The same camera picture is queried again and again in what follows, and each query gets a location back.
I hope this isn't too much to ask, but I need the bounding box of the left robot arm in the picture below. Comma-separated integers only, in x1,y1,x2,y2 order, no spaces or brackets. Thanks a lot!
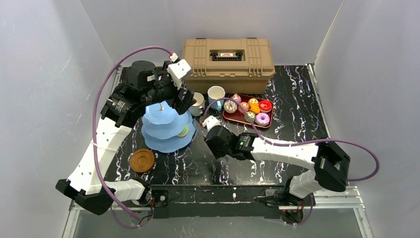
55,59,195,215

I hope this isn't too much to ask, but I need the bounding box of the light blue mug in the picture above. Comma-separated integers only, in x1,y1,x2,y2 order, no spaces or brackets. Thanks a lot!
208,86,226,111

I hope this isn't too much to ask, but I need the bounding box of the chocolate sprinkle donut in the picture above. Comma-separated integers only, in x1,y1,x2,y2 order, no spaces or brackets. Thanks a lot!
223,100,237,114

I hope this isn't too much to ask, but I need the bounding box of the green frosted donut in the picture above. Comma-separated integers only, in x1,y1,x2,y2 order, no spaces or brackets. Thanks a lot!
177,125,189,137

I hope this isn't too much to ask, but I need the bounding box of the purple frosted donut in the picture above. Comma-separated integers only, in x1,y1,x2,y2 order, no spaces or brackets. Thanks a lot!
255,112,270,126

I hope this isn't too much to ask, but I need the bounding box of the orange pastry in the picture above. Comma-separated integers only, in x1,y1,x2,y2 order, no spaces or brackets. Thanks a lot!
248,98,261,114

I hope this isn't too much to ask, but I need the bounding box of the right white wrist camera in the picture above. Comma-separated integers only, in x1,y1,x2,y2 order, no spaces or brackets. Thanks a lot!
201,116,220,131

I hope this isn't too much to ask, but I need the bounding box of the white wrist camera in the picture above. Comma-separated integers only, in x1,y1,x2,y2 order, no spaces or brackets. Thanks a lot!
167,59,193,90
201,116,220,131

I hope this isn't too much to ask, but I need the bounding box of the pink cupcake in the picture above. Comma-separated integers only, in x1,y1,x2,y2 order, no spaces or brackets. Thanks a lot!
230,93,242,104

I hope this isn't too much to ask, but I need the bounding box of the red serving tray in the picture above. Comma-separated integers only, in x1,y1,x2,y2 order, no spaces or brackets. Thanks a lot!
222,93,274,129

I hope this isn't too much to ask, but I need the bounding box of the pink round pastry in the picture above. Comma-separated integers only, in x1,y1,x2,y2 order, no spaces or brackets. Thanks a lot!
237,102,250,114

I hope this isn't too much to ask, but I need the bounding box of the white mug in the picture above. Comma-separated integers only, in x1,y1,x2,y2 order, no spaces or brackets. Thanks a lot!
188,92,205,117

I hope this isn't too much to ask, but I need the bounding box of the blue three-tier cake stand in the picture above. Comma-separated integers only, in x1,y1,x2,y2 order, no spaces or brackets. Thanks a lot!
141,101,196,153

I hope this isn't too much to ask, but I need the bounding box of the green kiwi tart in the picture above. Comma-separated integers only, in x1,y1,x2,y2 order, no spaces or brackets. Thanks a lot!
244,111,256,123

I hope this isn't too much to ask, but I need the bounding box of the tan plastic toolbox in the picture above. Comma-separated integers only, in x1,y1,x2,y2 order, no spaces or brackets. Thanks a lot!
182,38,275,94

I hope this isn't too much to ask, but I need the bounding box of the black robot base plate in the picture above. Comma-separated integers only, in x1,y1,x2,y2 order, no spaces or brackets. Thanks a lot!
144,183,315,220

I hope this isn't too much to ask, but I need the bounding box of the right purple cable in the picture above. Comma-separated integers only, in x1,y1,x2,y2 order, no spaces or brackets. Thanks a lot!
202,98,380,227

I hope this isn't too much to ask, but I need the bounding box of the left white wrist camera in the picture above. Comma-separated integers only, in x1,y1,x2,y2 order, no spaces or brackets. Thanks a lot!
167,59,193,90

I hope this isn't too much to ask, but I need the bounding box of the brown wooden coaster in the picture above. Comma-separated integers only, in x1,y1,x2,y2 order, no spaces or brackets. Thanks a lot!
129,149,156,173

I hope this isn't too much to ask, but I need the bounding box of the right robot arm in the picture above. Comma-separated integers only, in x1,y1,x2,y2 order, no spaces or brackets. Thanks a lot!
205,125,350,199

